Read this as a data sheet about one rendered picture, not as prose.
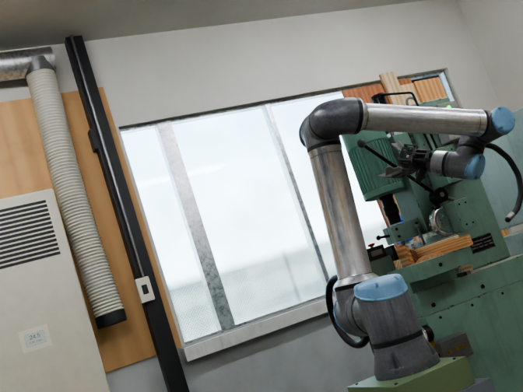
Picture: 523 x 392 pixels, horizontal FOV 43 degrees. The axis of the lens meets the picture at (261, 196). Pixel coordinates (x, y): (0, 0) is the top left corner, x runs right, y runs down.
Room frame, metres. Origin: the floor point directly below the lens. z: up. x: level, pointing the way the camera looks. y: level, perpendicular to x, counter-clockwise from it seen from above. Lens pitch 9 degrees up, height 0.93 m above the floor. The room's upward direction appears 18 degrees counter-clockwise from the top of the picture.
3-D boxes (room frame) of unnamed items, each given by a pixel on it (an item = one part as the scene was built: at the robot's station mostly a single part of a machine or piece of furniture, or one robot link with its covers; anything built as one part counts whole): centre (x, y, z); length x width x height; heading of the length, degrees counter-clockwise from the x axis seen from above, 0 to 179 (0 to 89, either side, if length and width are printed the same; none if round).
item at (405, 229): (2.71, -0.50, 1.03); 0.14 x 0.07 x 0.09; 113
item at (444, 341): (2.41, -0.46, 0.58); 0.12 x 0.08 x 0.08; 113
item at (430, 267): (2.66, -0.39, 0.87); 0.61 x 0.30 x 0.06; 23
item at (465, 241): (2.65, -0.51, 0.92); 0.66 x 0.02 x 0.04; 23
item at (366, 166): (2.71, -0.48, 1.35); 0.18 x 0.18 x 0.31
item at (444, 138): (2.71, -0.83, 1.40); 0.10 x 0.06 x 0.16; 113
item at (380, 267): (2.62, -0.31, 0.91); 0.15 x 0.14 x 0.09; 23
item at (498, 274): (2.76, -0.59, 0.76); 0.57 x 0.45 x 0.09; 113
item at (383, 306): (1.98, -0.24, 0.82); 0.17 x 0.15 x 0.18; 17
